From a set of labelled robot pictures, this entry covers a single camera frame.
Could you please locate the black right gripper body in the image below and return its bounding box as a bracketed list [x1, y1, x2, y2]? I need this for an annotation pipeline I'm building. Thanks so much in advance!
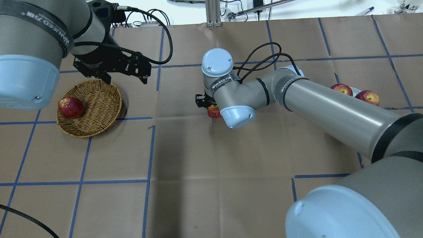
[195, 94, 217, 108]

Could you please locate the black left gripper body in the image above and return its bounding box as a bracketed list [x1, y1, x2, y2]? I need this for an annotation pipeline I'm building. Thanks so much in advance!
[73, 35, 151, 79]

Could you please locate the yellow red apple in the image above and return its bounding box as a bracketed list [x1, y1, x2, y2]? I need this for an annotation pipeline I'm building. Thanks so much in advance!
[207, 104, 221, 119]

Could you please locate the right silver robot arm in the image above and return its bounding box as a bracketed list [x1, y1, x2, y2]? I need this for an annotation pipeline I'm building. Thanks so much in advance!
[202, 48, 423, 238]

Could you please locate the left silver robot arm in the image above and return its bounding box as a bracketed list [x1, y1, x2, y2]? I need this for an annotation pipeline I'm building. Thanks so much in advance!
[0, 0, 151, 110]

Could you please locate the woven wicker basket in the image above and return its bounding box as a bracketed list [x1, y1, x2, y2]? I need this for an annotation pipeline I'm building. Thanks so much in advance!
[56, 79, 123, 138]

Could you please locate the dark red apple in basket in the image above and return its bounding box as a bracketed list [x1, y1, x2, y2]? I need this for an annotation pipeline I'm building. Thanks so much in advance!
[58, 97, 85, 119]

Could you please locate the red apple on plate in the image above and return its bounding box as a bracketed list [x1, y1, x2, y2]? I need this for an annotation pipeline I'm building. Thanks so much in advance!
[330, 83, 353, 96]
[355, 90, 380, 106]

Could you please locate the light blue plate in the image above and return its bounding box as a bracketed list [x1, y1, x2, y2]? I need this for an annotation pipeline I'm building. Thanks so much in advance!
[350, 87, 361, 97]

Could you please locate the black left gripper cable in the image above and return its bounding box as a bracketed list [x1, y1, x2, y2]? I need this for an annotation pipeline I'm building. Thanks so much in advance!
[74, 8, 174, 65]

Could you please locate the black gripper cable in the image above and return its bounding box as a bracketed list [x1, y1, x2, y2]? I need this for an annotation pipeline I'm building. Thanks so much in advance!
[236, 42, 302, 84]
[74, 8, 174, 65]

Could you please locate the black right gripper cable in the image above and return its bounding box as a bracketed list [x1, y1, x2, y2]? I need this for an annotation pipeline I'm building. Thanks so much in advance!
[236, 42, 302, 84]

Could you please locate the aluminium frame post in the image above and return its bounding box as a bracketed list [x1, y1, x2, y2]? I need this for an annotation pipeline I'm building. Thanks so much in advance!
[205, 0, 222, 27]

